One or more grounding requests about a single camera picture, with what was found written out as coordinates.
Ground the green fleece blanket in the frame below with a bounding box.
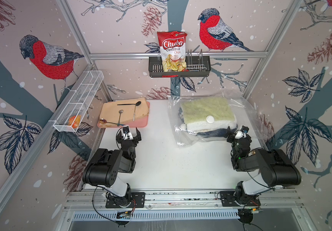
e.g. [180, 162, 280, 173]
[179, 97, 238, 138]

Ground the clear plastic vacuum bag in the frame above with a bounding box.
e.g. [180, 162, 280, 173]
[168, 90, 268, 147]

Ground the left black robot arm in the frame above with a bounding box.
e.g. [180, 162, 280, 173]
[82, 126, 145, 208]

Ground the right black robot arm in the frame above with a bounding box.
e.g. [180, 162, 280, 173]
[226, 126, 302, 206]

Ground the red Chuba chips bag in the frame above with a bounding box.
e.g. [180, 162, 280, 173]
[157, 31, 187, 72]

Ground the pink tray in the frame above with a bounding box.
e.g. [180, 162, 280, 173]
[97, 100, 151, 129]

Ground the beige wooden cutting board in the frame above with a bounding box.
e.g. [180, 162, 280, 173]
[99, 97, 150, 125]

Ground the small silver spoon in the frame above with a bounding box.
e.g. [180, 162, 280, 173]
[117, 110, 124, 127]

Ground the black spoon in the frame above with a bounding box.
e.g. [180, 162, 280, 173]
[117, 101, 141, 106]

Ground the orange item in basket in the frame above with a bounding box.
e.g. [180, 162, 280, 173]
[67, 115, 81, 129]

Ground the right circuit board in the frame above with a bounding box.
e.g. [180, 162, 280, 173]
[238, 208, 263, 216]

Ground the circuit board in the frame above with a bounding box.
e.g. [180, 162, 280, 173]
[116, 211, 133, 220]
[238, 208, 263, 216]

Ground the left circuit board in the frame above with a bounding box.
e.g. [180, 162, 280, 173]
[116, 211, 133, 220]

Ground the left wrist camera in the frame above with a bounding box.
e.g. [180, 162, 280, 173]
[122, 126, 130, 134]

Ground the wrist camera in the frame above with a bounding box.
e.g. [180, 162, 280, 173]
[235, 126, 249, 140]
[122, 126, 130, 134]

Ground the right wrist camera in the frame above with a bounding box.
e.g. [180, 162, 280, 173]
[235, 126, 249, 140]

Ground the white wire basket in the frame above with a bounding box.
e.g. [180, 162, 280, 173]
[53, 70, 104, 132]

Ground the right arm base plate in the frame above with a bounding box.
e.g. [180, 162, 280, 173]
[217, 190, 261, 207]

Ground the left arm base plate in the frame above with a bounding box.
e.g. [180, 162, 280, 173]
[105, 192, 145, 208]

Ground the dark grey wall rack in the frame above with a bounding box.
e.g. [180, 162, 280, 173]
[149, 52, 211, 78]

